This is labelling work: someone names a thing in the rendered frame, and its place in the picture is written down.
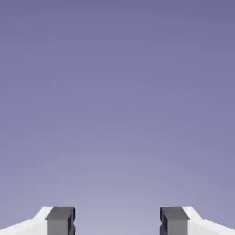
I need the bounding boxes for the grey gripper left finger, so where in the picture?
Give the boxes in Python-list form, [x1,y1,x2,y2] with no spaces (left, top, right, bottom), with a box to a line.
[0,206,76,235]

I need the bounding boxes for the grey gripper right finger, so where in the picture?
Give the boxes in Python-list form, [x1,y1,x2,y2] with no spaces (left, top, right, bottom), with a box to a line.
[159,206,235,235]

